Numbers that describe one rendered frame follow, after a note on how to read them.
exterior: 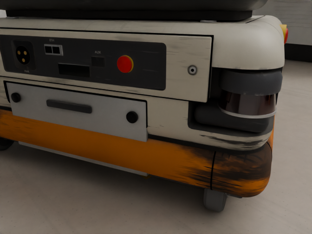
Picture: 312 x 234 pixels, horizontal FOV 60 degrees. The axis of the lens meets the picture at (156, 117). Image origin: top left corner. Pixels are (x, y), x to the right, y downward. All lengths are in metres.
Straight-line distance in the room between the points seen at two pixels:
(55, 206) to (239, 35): 0.38
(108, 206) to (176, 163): 0.14
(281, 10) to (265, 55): 1.58
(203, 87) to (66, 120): 0.25
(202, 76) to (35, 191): 0.36
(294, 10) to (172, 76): 1.58
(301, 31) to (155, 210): 1.58
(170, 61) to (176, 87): 0.03
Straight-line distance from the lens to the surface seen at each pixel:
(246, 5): 0.42
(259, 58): 0.34
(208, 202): 0.43
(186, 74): 0.34
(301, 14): 1.87
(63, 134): 0.49
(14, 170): 0.62
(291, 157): 0.66
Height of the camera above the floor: 0.30
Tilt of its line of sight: 22 degrees down
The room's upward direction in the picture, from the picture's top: straight up
